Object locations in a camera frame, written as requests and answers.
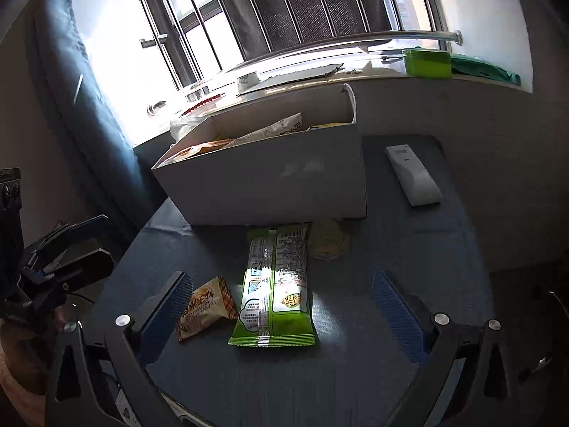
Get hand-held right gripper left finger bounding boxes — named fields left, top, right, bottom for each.
left=44, top=270, right=193, bottom=427

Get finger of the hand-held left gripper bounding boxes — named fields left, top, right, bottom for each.
left=44, top=248, right=115, bottom=295
left=24, top=215, right=110, bottom=273

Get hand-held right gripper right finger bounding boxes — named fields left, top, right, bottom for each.
left=372, top=270, right=529, bottom=427

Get small orange white snack packet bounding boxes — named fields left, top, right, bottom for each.
left=177, top=276, right=238, bottom=342

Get round pale yellow snack packet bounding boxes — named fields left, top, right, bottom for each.
left=308, top=220, right=352, bottom=261

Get green white snack packet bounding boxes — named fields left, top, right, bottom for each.
left=228, top=223, right=318, bottom=348

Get white cardboard box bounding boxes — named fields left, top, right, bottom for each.
left=151, top=82, right=369, bottom=227

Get person's left hand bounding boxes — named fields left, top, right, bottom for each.
left=0, top=307, right=60, bottom=414

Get blue curtain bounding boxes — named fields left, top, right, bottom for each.
left=33, top=0, right=138, bottom=241

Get phone with cartoon case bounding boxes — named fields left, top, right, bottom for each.
left=107, top=378, right=196, bottom=427

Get white remote control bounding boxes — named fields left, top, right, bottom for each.
left=384, top=143, right=444, bottom=207

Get white plastic bag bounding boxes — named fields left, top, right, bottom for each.
left=169, top=113, right=214, bottom=143

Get white jar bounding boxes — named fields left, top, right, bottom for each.
left=237, top=71, right=262, bottom=92

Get green tape roll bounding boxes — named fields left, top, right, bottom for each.
left=401, top=47, right=453, bottom=78

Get cardboard sheet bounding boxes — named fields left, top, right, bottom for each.
left=235, top=62, right=345, bottom=96

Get green plastic bag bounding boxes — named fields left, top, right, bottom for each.
left=449, top=52, right=522, bottom=85

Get metal window guard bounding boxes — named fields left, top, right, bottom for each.
left=93, top=0, right=463, bottom=99

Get dark mesh cloth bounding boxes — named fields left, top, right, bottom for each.
left=204, top=0, right=392, bottom=60

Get string of red beads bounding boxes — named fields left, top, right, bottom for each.
left=180, top=93, right=225, bottom=114

